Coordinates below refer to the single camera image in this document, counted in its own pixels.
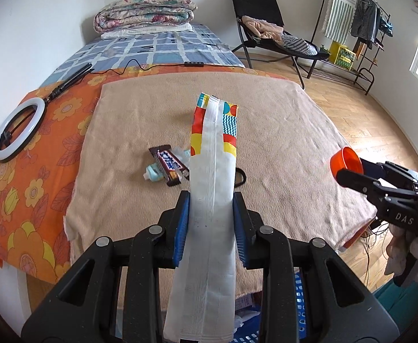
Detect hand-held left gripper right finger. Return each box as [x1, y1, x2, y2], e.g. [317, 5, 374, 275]
[232, 192, 400, 343]

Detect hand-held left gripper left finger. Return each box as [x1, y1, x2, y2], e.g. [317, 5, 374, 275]
[21, 190, 191, 343]

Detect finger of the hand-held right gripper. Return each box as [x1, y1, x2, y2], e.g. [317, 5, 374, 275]
[336, 169, 418, 204]
[359, 159, 418, 187]

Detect orange plastic cup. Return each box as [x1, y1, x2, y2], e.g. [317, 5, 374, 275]
[330, 146, 364, 179]

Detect white packet with colourful print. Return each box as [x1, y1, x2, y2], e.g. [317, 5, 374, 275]
[163, 92, 239, 343]

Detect blue plastic basket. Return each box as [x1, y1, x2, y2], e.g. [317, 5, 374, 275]
[230, 268, 324, 343]

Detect light blue tube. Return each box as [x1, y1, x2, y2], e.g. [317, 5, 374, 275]
[144, 150, 191, 181]

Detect brown chocolate bar wrapper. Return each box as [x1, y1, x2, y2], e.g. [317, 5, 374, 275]
[149, 145, 190, 187]

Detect beige blanket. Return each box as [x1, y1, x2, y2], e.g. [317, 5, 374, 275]
[63, 71, 377, 294]

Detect clear plastic bag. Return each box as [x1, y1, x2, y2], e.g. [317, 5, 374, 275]
[234, 307, 263, 334]

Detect person's teal clothing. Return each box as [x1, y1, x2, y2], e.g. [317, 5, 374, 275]
[373, 280, 418, 343]

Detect yellow plastic crate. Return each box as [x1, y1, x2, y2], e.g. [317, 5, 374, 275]
[328, 41, 357, 69]

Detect teal hanging clothes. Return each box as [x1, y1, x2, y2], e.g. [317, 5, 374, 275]
[379, 16, 395, 38]

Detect striped clothing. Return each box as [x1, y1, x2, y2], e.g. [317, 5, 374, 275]
[278, 33, 318, 57]

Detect dark hanging jacket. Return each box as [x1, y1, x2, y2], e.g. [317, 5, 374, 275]
[350, 0, 380, 43]

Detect black metal clothes rack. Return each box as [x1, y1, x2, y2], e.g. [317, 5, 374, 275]
[307, 0, 395, 95]

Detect orange floral sheet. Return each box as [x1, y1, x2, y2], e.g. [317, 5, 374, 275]
[0, 65, 292, 284]

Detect green striped towel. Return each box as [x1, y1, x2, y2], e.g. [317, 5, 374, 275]
[322, 0, 360, 43]

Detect beige clothing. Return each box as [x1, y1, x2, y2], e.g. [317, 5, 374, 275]
[242, 16, 284, 40]

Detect blue checked bed sheet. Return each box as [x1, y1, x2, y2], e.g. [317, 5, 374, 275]
[39, 23, 245, 88]

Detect black tripod stand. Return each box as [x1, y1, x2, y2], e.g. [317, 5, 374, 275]
[44, 62, 95, 102]

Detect folded white sheet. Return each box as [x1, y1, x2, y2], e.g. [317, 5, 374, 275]
[101, 22, 193, 40]

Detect black folding chair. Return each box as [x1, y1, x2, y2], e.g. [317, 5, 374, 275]
[229, 0, 331, 90]

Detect folded floral quilt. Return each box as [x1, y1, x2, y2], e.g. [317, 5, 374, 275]
[94, 0, 198, 33]

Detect black floor cable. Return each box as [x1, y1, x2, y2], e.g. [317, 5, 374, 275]
[368, 220, 391, 237]

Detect black ring light cable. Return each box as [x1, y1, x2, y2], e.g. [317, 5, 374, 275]
[87, 43, 231, 76]

